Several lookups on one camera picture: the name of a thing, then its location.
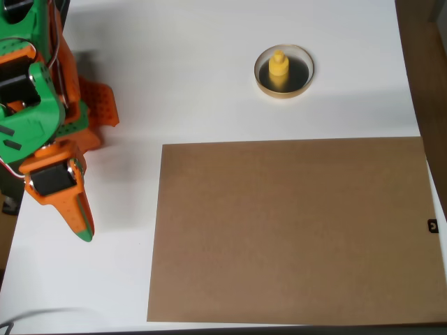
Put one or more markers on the small black clip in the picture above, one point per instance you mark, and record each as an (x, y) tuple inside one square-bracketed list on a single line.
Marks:
[(432, 227)]

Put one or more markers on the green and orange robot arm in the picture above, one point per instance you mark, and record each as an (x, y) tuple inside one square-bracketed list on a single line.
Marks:
[(31, 122)]

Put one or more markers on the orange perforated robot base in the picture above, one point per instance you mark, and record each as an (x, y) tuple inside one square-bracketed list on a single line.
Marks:
[(103, 104)]

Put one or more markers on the small yellow plastic piece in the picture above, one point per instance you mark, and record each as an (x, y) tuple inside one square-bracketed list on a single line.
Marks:
[(279, 66)]

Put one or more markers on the brown rectangular board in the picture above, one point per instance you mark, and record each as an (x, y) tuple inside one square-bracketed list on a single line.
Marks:
[(297, 227)]

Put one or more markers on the round gold-rimmed black dish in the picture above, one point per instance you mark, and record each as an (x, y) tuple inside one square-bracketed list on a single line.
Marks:
[(300, 75)]

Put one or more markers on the grey metal post black foot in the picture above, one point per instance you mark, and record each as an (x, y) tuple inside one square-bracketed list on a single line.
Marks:
[(10, 206)]

